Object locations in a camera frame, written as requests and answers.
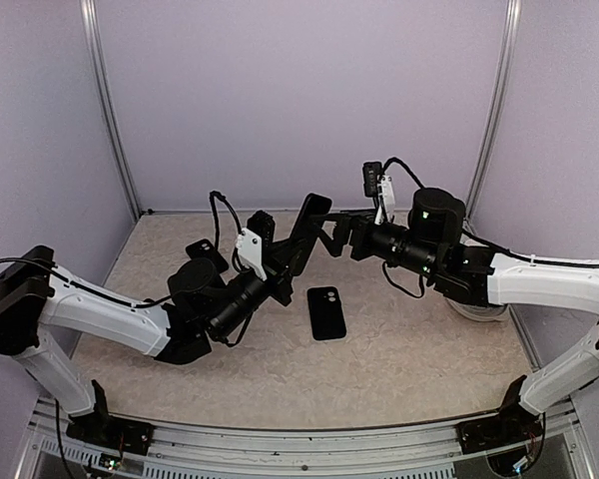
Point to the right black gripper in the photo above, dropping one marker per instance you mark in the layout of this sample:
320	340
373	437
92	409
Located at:
364	222

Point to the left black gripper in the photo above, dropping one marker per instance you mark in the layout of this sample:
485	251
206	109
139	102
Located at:
281	272

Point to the black smartphone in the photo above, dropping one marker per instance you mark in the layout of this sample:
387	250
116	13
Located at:
305	231

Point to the black phone case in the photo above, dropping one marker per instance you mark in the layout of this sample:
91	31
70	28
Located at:
204	248
325	313

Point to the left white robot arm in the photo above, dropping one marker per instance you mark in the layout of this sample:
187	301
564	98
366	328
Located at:
200	309

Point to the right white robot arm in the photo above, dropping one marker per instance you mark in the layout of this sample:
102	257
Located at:
481	274

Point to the white round plate stack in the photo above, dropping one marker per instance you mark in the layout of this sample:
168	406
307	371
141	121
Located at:
479	313

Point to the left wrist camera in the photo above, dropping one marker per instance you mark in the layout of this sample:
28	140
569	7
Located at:
253	240

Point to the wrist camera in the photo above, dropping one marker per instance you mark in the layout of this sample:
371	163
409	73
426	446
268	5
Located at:
378	186
253	240

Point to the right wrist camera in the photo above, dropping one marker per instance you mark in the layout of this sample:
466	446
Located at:
378	186

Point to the front aluminium rail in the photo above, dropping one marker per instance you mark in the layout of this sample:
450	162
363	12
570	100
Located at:
429	449

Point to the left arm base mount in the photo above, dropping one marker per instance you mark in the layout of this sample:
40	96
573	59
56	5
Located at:
116	433

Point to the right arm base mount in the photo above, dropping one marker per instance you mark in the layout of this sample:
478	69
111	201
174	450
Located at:
501	429

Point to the right aluminium frame post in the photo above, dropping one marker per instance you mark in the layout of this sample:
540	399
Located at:
497	102

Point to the aluminium frame post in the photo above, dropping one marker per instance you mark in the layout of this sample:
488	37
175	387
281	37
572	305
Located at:
497	102
96	52

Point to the left aluminium frame post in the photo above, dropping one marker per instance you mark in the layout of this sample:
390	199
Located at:
96	52

